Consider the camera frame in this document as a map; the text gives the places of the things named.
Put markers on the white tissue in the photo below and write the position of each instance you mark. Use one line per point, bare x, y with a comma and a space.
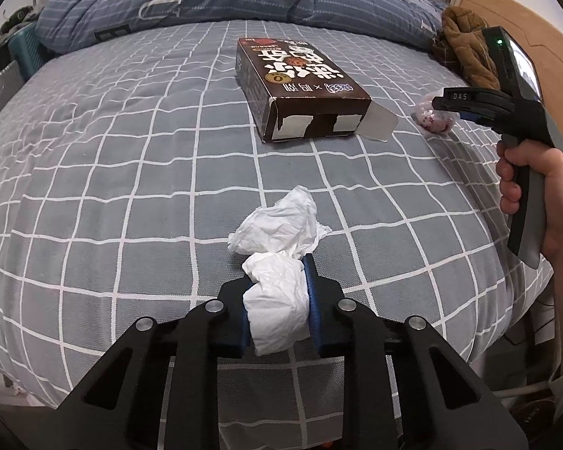
274, 241

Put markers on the blue striped duvet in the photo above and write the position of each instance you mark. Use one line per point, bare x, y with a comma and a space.
65, 26

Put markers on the right hand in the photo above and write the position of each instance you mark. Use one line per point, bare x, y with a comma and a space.
549, 163

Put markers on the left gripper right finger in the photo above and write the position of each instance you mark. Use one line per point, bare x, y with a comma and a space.
404, 387

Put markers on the brown fleece jacket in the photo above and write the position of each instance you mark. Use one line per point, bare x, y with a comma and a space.
461, 47

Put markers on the small pink-white wrapper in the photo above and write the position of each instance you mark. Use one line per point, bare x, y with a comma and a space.
431, 120

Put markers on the brown chocolate snack box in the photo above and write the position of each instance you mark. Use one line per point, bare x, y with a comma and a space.
295, 92

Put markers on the wooden headboard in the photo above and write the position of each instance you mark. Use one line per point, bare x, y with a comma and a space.
540, 39

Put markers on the teal suitcase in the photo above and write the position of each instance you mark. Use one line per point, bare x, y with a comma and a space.
28, 52

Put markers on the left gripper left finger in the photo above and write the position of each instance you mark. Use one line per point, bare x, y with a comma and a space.
156, 386

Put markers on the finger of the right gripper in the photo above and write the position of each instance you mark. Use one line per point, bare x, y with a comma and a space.
494, 121
473, 100

